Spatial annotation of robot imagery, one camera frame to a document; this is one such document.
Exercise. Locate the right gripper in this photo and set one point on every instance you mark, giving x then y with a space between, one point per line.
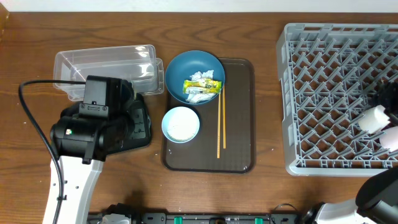
385 95

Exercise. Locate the white cup pink inside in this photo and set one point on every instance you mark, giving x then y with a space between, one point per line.
389 140

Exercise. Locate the light blue small bowl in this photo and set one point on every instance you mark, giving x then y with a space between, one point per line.
178 110

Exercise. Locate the pile of rice grains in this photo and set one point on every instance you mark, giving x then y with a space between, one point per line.
182 127

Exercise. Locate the white tissue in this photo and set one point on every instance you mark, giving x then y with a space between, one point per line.
195 98

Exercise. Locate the yellow snack wrapper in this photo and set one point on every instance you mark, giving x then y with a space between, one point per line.
202 86

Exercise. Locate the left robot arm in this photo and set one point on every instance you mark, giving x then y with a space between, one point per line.
71 203

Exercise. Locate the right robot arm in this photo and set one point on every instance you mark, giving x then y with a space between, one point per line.
376 201

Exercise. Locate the grey dishwasher rack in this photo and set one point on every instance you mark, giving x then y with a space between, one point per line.
328 75

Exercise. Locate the clear plastic bin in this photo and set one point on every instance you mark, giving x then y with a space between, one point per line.
137 64

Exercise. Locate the black tray bin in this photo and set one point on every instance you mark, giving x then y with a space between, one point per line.
143 124

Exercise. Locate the dark blue plate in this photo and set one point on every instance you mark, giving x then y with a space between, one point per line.
186 64

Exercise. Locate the brown serving tray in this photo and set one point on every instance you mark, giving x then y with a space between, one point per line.
199 154

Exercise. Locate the left wooden chopstick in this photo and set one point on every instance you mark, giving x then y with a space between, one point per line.
218 127

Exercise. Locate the wooden chopstick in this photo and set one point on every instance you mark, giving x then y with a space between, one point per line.
218 127
224 117

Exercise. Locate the right wooden chopstick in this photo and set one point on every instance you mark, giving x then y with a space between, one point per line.
224 117

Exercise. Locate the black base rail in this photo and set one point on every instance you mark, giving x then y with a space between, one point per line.
121 213

